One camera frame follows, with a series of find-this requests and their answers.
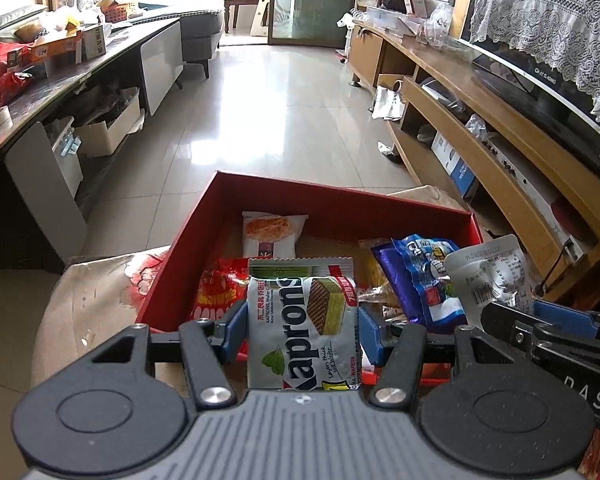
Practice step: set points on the white-green cardboard box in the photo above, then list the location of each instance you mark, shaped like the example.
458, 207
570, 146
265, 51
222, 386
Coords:
94, 40

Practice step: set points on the grey sofa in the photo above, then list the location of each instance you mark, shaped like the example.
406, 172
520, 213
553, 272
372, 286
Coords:
200, 30

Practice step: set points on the wooden television cabinet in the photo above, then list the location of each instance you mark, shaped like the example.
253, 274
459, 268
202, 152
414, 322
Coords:
505, 125

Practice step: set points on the orange-white cardboard box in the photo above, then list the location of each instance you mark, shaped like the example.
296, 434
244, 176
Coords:
55, 47

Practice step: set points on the long white device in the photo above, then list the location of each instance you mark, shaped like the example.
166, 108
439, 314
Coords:
520, 180

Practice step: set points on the red snack packet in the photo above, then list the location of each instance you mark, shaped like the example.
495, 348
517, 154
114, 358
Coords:
220, 290

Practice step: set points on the clear bag of yellow snacks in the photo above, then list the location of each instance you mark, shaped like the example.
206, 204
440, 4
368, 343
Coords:
372, 272

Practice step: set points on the black television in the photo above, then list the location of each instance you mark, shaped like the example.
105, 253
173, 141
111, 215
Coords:
555, 95

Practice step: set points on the white noodle cake packet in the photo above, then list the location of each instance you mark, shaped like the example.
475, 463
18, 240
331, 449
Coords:
270, 232

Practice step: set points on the red cardboard box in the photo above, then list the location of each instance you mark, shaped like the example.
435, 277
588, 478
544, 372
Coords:
215, 220

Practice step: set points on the blue printed snack packet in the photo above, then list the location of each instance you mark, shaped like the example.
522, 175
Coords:
430, 280

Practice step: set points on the white lace cloth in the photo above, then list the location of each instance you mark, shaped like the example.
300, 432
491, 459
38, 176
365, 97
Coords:
530, 10

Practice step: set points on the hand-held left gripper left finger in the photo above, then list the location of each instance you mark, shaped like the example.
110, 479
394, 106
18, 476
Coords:
237, 330

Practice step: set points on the white printed packet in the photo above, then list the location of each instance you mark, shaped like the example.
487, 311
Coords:
490, 275

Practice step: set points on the glass sliding door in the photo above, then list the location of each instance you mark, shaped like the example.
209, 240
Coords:
315, 0

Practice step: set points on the purple snack packet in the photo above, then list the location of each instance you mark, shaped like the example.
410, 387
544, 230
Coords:
395, 275

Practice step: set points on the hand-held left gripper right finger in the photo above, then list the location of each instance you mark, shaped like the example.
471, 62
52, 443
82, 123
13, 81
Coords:
370, 332

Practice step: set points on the white-blue box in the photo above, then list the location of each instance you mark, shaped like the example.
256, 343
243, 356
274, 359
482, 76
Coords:
452, 165

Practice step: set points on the dark-topped long table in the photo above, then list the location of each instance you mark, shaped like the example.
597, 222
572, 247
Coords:
105, 55

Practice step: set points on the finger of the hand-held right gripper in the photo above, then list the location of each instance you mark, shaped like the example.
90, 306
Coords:
565, 316
505, 320

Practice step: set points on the red woven basket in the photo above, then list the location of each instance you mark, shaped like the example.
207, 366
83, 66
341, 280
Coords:
120, 11

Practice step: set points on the beige floral tablecloth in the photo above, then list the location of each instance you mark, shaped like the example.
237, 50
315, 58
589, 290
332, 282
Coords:
80, 300

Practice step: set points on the red plastic bag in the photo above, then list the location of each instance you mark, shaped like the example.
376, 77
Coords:
0, 80

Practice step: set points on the silver foil bag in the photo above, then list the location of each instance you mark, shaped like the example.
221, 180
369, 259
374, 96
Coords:
387, 105

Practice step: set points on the clear plastic bag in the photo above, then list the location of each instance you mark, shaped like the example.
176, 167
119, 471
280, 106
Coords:
439, 25

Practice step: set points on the grey-green wafer packet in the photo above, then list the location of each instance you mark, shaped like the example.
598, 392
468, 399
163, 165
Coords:
300, 320

